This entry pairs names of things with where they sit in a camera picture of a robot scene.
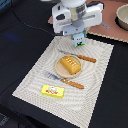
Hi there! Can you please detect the pink serving board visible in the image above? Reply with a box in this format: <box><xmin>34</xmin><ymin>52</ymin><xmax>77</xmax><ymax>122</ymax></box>
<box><xmin>48</xmin><ymin>0</ymin><xmax>125</xmax><ymax>40</ymax></box>

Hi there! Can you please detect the beige striped placemat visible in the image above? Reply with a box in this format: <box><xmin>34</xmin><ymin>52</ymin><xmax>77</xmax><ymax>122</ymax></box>
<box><xmin>13</xmin><ymin>36</ymin><xmax>113</xmax><ymax>128</ymax></box>

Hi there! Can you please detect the black cable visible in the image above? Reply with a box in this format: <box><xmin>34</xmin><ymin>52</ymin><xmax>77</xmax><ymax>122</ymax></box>
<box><xmin>11</xmin><ymin>0</ymin><xmax>56</xmax><ymax>38</ymax></box>

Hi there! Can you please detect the yellow butter box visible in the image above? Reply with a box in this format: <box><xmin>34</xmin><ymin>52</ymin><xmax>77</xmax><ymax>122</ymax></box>
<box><xmin>41</xmin><ymin>85</ymin><xmax>64</xmax><ymax>98</ymax></box>

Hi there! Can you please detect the fork with wooden handle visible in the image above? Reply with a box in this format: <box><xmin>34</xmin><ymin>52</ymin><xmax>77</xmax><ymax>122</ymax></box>
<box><xmin>43</xmin><ymin>71</ymin><xmax>84</xmax><ymax>89</ymax></box>

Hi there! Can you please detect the knife with wooden handle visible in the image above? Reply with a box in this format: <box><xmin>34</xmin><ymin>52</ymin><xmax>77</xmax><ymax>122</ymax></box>
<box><xmin>58</xmin><ymin>50</ymin><xmax>97</xmax><ymax>63</ymax></box>

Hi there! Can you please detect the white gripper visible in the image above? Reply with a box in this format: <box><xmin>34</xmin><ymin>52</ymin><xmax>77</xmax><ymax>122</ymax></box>
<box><xmin>52</xmin><ymin>0</ymin><xmax>104</xmax><ymax>36</ymax></box>

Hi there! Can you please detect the golden bread loaf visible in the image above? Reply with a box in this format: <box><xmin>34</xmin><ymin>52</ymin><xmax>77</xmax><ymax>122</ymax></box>
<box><xmin>60</xmin><ymin>56</ymin><xmax>81</xmax><ymax>75</ymax></box>

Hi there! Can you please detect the beige bowl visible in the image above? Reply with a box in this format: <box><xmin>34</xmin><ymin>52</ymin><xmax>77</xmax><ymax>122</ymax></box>
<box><xmin>116</xmin><ymin>4</ymin><xmax>128</xmax><ymax>31</ymax></box>

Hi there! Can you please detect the round wooden plate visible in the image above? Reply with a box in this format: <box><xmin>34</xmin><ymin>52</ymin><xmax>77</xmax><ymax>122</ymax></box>
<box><xmin>55</xmin><ymin>55</ymin><xmax>82</xmax><ymax>78</ymax></box>

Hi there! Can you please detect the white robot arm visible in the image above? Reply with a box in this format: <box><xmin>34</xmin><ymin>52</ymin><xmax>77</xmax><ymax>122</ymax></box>
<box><xmin>52</xmin><ymin>0</ymin><xmax>104</xmax><ymax>36</ymax></box>

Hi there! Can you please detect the light blue milk carton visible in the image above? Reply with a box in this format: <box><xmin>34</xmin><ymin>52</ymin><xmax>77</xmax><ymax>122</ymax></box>
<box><xmin>73</xmin><ymin>33</ymin><xmax>85</xmax><ymax>47</ymax></box>

